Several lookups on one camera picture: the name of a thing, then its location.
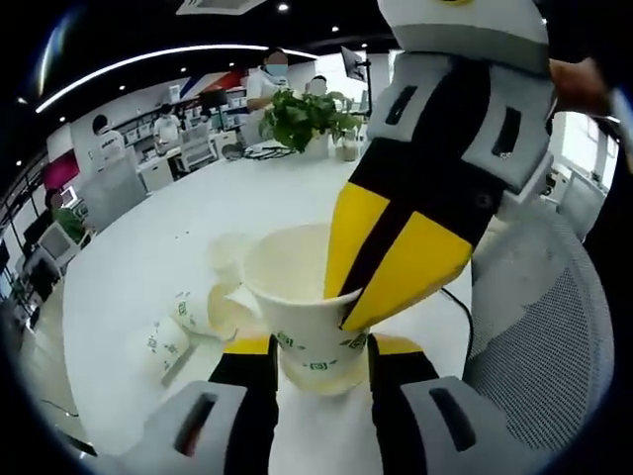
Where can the potted green plant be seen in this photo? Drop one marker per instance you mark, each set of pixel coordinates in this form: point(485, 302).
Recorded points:
point(297, 116)

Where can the magenta wall screen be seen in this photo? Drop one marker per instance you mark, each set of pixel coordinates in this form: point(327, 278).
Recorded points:
point(62, 170)

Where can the grey partition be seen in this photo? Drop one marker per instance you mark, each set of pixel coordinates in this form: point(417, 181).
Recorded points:
point(111, 193)

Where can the white desktop monitor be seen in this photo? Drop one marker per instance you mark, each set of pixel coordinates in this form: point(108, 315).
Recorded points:
point(55, 242)

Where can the small glass jar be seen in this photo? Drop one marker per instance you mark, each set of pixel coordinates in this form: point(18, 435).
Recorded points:
point(347, 152)

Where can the person's right hand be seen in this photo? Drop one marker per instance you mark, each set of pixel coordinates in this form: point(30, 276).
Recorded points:
point(578, 86)

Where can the ceiling air vent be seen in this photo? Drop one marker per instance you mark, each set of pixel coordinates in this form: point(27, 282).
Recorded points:
point(222, 5)

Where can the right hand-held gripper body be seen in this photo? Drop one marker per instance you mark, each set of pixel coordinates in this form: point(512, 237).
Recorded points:
point(470, 29)

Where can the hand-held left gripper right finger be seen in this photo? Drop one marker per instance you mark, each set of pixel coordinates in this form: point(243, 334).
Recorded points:
point(420, 415)

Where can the grey mesh office chair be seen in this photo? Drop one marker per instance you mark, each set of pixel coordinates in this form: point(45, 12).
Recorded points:
point(544, 321)

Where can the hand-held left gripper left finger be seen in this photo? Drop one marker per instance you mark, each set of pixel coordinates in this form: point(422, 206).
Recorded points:
point(232, 410)

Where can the grey round device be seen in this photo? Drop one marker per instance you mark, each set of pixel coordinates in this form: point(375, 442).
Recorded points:
point(232, 151)

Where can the white paper cup green print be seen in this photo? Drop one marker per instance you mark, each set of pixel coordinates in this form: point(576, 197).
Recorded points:
point(230, 257)
point(198, 309)
point(158, 351)
point(297, 272)

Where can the black monitor on stand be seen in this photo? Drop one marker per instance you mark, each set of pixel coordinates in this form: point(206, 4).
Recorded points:
point(353, 64)

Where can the white storage shelf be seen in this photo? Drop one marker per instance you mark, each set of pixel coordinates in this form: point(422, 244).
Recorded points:
point(232, 111)

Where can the white office chair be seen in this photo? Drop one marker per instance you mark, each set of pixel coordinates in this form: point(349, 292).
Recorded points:
point(198, 148)

